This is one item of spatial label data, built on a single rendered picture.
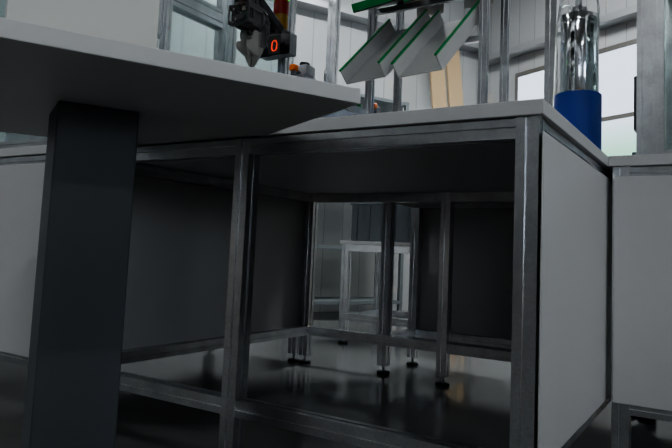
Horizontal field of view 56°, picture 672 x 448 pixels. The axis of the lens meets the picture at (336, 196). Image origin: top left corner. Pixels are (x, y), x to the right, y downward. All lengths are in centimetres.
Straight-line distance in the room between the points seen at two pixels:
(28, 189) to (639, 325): 194
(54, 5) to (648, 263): 160
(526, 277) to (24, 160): 174
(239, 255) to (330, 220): 416
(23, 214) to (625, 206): 189
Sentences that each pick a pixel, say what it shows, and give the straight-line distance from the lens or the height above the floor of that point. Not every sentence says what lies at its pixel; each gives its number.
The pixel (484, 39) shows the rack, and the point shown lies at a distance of 166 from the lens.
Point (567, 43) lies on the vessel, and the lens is 235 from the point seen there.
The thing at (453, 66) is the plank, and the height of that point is 242.
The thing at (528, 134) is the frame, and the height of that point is 79.
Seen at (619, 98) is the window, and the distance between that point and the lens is 584.
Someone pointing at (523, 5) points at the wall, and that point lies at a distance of 688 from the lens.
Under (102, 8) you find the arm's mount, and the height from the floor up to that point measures 103.
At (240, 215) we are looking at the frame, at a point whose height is 63.
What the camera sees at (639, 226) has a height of 66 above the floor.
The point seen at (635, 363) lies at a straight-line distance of 195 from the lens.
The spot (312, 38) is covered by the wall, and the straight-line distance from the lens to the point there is 590.
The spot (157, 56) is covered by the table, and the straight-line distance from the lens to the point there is 104.
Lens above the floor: 56
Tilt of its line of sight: 5 degrees up
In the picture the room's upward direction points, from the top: 3 degrees clockwise
